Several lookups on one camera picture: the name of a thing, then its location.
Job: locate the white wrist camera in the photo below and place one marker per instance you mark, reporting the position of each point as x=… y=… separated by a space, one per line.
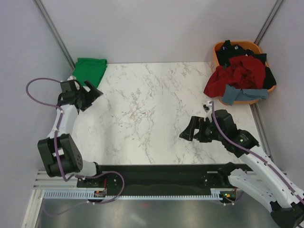
x=71 y=78
x=207 y=107

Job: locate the aluminium frame post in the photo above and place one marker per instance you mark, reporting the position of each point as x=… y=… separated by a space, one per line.
x=270 y=18
x=53 y=30

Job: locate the orange plastic basket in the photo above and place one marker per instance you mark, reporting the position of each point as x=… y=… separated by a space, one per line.
x=240 y=74

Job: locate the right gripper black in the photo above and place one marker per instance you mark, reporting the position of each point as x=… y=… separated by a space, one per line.
x=196 y=122

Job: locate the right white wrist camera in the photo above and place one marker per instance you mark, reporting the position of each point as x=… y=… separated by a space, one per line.
x=207 y=107

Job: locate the left aluminium frame post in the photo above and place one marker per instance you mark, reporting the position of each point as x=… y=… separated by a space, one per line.
x=53 y=30

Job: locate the green t shirt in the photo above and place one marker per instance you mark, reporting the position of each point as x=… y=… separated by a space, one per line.
x=90 y=69

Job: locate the white slotted cable duct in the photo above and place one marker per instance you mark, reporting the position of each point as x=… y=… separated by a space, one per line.
x=105 y=195

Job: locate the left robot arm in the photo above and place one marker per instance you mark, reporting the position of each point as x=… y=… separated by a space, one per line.
x=59 y=153

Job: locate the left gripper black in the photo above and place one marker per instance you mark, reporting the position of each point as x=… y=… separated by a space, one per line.
x=92 y=95

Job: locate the red t shirt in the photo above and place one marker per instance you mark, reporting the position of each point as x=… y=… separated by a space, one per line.
x=244 y=72

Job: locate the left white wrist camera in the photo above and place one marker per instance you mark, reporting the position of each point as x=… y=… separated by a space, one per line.
x=71 y=78

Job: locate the blue grey t shirt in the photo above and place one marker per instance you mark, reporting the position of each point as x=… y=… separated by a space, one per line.
x=233 y=94

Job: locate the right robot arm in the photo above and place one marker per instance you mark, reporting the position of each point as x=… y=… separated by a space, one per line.
x=283 y=199

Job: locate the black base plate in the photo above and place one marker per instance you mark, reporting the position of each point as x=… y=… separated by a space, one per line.
x=222 y=169

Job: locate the black t shirt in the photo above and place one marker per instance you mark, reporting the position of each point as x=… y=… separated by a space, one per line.
x=223 y=51

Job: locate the right aluminium frame post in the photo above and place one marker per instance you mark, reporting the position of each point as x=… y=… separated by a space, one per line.
x=270 y=18

